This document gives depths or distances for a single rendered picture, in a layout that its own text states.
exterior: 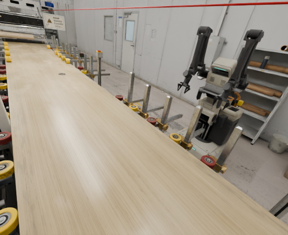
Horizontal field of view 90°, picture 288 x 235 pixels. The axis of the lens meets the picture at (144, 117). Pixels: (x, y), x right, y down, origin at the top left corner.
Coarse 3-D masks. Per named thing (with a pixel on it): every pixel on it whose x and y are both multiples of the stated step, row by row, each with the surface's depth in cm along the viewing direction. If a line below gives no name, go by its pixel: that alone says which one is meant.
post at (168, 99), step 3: (168, 96) 108; (165, 99) 110; (168, 99) 108; (171, 99) 109; (165, 102) 111; (168, 102) 108; (165, 105) 111; (168, 105) 110; (165, 108) 112; (168, 108) 112; (165, 111) 113; (168, 111) 114; (162, 114) 116; (165, 114) 114; (162, 117) 117; (165, 117) 116; (162, 120) 118; (165, 120) 118; (162, 123) 119; (165, 123) 120; (159, 129) 123
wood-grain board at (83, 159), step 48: (48, 96) 126; (96, 96) 140; (48, 144) 78; (96, 144) 83; (144, 144) 88; (48, 192) 56; (96, 192) 59; (144, 192) 61; (192, 192) 65; (240, 192) 68
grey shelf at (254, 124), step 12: (240, 48) 247; (264, 48) 224; (252, 60) 272; (276, 60) 247; (252, 72) 276; (264, 72) 263; (276, 72) 222; (264, 84) 267; (276, 84) 254; (240, 96) 300; (252, 96) 285; (264, 96) 237; (240, 108) 276; (264, 108) 274; (276, 108) 228; (240, 120) 310; (252, 120) 294; (264, 120) 244; (252, 132) 278; (252, 144) 265
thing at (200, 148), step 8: (184, 128) 232; (184, 136) 210; (192, 144) 197; (200, 144) 199; (208, 144) 202; (216, 144) 204; (224, 144) 207; (192, 152) 196; (200, 152) 187; (208, 152) 186; (216, 152) 190
